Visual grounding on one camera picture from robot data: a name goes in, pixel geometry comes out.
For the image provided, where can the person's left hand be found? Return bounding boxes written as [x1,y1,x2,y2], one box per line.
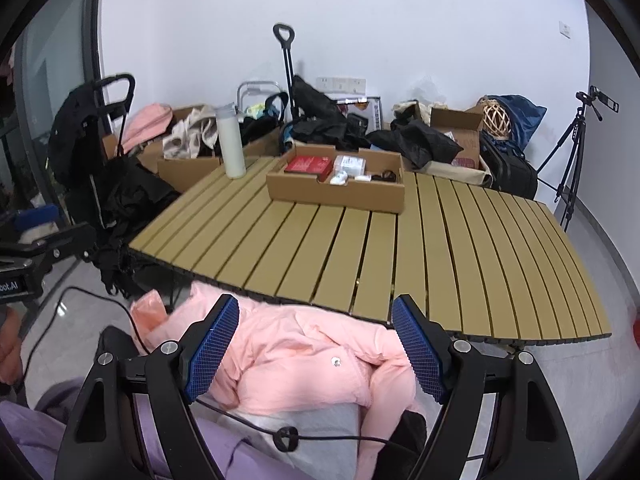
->
[0,306,23,386]

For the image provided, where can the pink bag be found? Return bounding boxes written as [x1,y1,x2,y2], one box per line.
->
[120,102,173,153]

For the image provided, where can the purple pants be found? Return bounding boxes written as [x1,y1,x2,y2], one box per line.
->
[0,380,361,480]

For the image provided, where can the black backpack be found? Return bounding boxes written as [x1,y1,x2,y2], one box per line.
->
[480,132,540,200]
[239,92,291,148]

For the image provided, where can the shallow cardboard box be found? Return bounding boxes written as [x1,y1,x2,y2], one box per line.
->
[266,144,406,216]

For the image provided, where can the black clothes pile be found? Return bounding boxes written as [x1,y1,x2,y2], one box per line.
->
[287,75,373,152]

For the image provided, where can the black jacket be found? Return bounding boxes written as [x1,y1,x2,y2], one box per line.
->
[47,85,126,188]

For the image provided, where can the pink padded jacket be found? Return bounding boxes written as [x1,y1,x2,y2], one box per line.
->
[130,282,426,480]

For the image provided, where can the black trolley handle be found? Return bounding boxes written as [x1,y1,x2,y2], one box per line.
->
[273,23,301,121]

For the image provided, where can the cardboard box with cloth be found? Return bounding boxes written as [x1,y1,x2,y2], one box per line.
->
[102,105,211,162]

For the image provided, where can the blue bag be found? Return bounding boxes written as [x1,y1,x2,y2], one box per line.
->
[482,94,548,153]

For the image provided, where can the beige cloth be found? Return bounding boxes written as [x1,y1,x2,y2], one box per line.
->
[162,106,221,158]

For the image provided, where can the tall open cardboard box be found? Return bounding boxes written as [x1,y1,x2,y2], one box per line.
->
[430,106,488,171]

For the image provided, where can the beige tote bag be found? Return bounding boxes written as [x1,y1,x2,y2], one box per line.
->
[392,100,433,126]

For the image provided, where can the glass sliding door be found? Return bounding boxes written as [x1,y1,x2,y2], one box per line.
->
[0,0,108,281]

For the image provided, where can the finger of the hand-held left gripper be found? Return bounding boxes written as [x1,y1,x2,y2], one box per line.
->
[0,207,61,233]
[0,224,98,273]

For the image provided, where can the white wall socket strip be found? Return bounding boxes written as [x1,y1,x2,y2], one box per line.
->
[316,76,367,95]

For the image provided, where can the black cloth heap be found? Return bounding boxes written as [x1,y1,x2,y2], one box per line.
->
[92,157,183,298]

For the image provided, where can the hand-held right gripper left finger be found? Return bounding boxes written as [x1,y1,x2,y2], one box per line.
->
[54,294,241,480]

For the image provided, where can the black stroller frame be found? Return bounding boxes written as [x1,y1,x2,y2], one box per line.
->
[92,74,138,161]

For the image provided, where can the silver metal frame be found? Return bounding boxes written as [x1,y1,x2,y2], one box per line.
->
[236,80,281,111]

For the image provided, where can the red box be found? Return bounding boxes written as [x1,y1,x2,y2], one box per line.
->
[285,156,335,181]

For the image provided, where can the white bottle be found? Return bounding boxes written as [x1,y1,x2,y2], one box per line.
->
[215,102,247,180]

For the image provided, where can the wicker basket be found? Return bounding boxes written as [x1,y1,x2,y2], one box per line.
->
[480,99,512,138]

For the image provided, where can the cream canvas bag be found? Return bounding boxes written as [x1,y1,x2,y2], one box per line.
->
[415,160,493,188]

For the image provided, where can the black tripod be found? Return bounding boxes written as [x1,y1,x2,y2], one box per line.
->
[536,91,601,233]

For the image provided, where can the white tissue pack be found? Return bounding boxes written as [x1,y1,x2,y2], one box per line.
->
[333,155,367,177]

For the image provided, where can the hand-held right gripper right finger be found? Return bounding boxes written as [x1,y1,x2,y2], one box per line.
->
[391,294,581,480]

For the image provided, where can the black camera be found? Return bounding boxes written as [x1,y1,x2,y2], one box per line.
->
[575,85,621,113]

